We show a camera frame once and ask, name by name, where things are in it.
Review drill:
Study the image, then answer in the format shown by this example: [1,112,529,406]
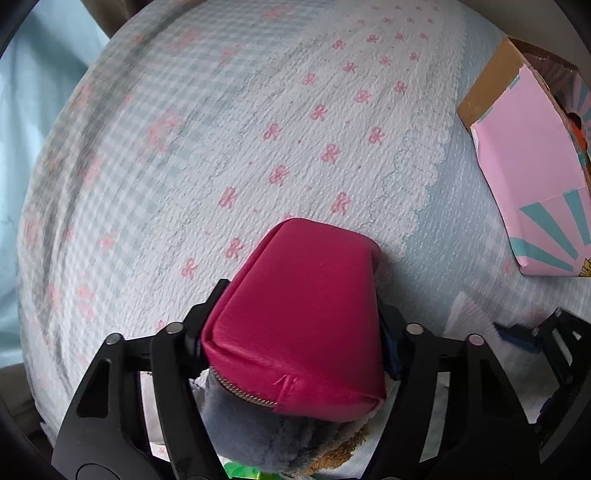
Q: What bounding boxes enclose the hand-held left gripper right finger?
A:
[364,295,542,480]

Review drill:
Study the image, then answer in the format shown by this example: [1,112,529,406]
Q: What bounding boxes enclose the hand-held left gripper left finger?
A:
[51,279,232,480]

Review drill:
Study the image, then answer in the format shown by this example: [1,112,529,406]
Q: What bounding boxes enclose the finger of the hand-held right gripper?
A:
[493,308,591,393]

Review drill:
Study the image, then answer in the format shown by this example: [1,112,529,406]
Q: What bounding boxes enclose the white patterned cloth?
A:
[442,291,561,428]

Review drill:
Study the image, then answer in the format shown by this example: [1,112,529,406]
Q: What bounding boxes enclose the magenta leather zip pouch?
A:
[201,218,387,423]

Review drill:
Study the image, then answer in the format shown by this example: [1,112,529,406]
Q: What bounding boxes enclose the grey fluffy plush toy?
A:
[194,367,372,480]

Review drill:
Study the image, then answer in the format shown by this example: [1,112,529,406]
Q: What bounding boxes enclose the green plastic item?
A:
[223,460,269,480]

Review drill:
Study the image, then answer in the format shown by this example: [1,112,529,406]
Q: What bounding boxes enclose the gingham blanket with pink bows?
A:
[16,0,591,462]

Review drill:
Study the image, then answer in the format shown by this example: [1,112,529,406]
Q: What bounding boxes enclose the pink cardboard box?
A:
[457,36,591,278]

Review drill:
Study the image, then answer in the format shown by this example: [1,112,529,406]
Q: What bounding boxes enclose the orange item in box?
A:
[567,111,589,153]

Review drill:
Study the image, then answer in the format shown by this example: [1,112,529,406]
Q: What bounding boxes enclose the light blue bed sheet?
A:
[0,0,112,365]

